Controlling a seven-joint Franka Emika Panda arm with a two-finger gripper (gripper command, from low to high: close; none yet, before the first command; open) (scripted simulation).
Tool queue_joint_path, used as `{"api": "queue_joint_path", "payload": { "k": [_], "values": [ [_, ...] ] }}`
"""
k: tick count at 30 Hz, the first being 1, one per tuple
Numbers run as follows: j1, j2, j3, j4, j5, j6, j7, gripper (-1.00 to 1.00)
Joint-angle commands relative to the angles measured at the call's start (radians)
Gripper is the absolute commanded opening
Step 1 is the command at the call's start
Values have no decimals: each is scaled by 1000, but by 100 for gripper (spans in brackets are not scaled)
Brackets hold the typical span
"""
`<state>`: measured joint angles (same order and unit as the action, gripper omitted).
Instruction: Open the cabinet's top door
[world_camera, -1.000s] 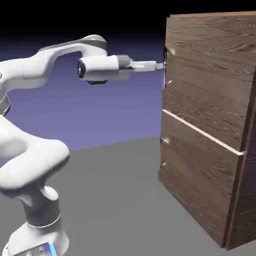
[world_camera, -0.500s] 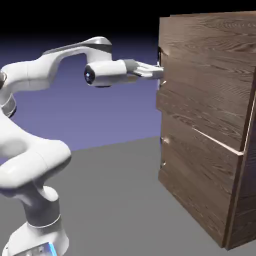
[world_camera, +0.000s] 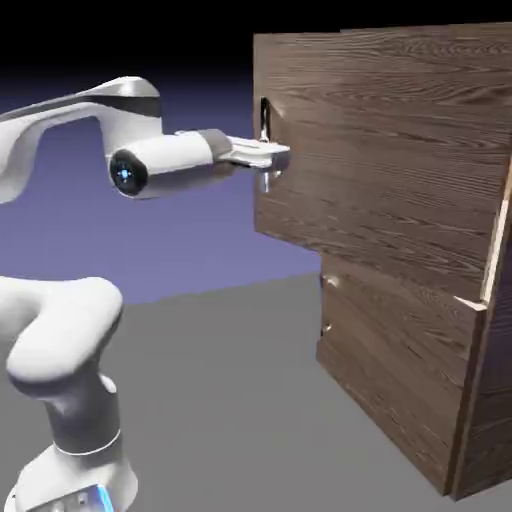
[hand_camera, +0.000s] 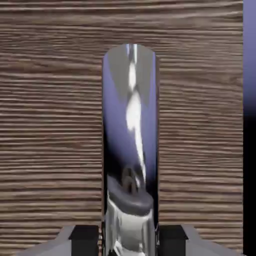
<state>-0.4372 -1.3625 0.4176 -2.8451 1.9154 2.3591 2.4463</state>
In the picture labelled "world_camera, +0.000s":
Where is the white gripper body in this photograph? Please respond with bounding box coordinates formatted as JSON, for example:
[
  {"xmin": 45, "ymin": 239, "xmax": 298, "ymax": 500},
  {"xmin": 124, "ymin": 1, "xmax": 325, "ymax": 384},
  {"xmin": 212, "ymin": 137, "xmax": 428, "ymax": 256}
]
[{"xmin": 217, "ymin": 135, "xmax": 292, "ymax": 174}]

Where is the long curved metal handle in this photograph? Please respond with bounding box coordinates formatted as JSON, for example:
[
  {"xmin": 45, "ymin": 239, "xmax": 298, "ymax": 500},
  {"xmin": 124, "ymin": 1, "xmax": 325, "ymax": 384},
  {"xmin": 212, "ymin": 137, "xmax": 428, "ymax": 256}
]
[{"xmin": 258, "ymin": 96, "xmax": 284, "ymax": 194}]

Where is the large dark wood door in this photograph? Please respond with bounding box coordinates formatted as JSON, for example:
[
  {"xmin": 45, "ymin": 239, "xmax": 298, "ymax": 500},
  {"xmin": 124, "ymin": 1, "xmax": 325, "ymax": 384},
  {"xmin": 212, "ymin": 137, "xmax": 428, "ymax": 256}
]
[{"xmin": 253, "ymin": 22, "xmax": 512, "ymax": 303}]

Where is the small dark wood door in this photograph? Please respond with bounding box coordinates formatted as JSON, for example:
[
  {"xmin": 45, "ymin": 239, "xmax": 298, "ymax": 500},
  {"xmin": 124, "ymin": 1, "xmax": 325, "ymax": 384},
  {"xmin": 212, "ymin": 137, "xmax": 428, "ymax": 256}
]
[{"xmin": 315, "ymin": 252, "xmax": 488, "ymax": 497}]

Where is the dark wood cabinet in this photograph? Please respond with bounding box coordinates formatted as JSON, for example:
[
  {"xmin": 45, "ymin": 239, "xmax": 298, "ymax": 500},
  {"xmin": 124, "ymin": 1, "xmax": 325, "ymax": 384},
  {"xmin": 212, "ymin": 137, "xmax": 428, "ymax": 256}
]
[{"xmin": 253, "ymin": 21, "xmax": 512, "ymax": 502}]

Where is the short curved metal handle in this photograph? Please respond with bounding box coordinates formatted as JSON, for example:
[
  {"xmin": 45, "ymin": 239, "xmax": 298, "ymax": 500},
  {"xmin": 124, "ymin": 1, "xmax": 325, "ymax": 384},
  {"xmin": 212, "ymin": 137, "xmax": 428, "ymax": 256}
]
[{"xmin": 319, "ymin": 273, "xmax": 341, "ymax": 338}]

